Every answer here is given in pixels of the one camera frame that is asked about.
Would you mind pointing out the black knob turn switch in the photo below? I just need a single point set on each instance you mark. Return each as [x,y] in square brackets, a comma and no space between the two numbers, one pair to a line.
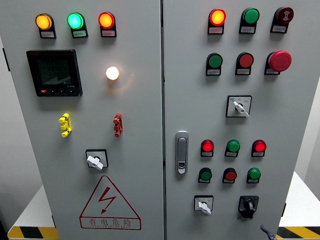
[248,205]

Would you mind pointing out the black door hinge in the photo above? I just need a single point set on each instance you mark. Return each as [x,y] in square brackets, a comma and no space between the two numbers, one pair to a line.
[284,210]
[6,60]
[53,221]

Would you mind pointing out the black yellow striped tape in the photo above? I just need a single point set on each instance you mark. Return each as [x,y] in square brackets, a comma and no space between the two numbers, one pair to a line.
[298,232]
[32,233]

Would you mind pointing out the white platform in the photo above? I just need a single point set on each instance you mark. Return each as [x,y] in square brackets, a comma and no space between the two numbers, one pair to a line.
[300,200]

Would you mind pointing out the small white label plate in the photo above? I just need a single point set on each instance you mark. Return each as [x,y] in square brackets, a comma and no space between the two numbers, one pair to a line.
[204,181]
[252,181]
[213,72]
[278,28]
[230,154]
[228,181]
[216,30]
[206,154]
[247,29]
[271,71]
[108,33]
[257,154]
[243,71]
[47,34]
[79,34]

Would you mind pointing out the small red push button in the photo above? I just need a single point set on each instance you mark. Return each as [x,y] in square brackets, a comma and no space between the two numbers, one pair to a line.
[230,175]

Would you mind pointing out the small green push button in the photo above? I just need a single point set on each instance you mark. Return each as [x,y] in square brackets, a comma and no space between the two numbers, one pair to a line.
[206,175]

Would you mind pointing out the small red lamp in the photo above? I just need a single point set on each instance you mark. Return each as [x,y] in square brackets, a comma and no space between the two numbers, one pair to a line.
[259,146]
[207,146]

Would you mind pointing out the small green dome lamp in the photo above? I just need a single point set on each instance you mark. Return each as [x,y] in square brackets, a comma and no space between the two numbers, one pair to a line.
[233,146]

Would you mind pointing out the grey cabinet door with lock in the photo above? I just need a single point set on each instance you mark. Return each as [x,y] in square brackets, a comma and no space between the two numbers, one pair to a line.
[275,120]

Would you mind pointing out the silver door lock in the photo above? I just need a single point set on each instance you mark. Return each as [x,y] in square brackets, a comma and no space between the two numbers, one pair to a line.
[181,150]

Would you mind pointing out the red warning triangle sticker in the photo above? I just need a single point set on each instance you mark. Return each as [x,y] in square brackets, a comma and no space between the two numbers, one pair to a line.
[106,200]

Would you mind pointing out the large red stop button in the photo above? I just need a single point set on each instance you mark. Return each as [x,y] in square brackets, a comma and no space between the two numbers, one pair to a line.
[280,61]

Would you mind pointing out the large red push button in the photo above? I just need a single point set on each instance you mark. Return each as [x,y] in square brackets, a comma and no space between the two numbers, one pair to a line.
[246,60]

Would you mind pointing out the grey cabinet door with display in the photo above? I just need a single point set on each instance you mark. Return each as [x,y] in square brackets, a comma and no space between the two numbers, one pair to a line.
[140,112]

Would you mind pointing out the large green push button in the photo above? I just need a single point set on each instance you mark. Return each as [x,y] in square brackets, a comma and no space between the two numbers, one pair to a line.
[215,61]

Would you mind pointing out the large green dome lamp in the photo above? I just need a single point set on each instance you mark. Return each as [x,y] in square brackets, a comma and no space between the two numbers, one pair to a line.
[251,16]

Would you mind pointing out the dark red buzzer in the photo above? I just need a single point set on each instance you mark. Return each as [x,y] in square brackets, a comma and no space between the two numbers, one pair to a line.
[285,14]

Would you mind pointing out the large red lamp above buttons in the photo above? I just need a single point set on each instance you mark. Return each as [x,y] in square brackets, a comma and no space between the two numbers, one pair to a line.
[217,17]

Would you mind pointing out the white lamp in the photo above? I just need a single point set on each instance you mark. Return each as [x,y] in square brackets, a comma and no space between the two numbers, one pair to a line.
[112,73]

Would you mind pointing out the large red lamp beside green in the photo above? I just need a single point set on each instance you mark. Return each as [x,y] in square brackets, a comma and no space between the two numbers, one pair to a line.
[106,20]

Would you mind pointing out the black display meter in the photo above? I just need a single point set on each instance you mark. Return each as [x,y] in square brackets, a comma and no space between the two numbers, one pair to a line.
[53,72]

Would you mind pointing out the large lit green lamp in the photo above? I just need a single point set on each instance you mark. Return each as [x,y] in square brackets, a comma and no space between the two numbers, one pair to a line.
[75,21]

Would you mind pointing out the large yellow lamp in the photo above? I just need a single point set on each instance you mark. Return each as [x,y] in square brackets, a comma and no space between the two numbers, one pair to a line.
[43,22]

